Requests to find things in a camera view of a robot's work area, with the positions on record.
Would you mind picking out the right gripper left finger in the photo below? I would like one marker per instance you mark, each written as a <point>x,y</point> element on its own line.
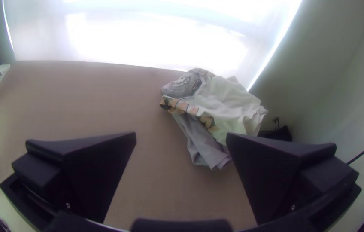
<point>88,167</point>

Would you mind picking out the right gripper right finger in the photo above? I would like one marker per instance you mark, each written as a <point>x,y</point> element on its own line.
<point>265,174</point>

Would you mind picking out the heap of white patterned clothes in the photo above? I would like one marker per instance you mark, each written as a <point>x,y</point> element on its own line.
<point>227,103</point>

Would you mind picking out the white sheer curtain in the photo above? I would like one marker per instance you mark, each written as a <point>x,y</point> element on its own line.
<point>137,32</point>

